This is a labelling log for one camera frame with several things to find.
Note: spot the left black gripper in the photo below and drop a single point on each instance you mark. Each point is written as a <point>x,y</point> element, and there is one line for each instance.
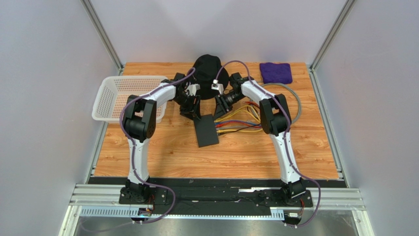
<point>193,109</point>

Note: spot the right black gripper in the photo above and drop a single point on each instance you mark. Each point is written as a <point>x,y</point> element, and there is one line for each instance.
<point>221,104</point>

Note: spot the black network switch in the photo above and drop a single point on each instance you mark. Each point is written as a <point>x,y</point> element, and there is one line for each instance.
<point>205,130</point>

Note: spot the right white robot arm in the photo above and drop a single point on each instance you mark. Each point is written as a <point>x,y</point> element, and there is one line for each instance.
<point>275,121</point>

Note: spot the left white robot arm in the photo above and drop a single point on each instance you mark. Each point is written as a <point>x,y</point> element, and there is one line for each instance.
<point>138,123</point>

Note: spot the black bucket hat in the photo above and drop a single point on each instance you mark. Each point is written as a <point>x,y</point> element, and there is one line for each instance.
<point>207,67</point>

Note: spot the purple cloth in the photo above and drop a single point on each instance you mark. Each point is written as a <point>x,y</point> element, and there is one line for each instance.
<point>276,73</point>

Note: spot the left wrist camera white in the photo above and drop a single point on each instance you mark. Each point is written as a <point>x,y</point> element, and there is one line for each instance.
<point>192,89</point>

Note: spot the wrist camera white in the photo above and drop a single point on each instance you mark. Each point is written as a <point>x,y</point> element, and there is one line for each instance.
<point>192,89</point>
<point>217,86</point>

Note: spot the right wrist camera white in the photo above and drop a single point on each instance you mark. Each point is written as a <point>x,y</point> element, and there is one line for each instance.
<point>217,86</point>

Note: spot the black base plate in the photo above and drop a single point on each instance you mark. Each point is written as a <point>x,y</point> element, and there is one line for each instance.
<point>219,197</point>

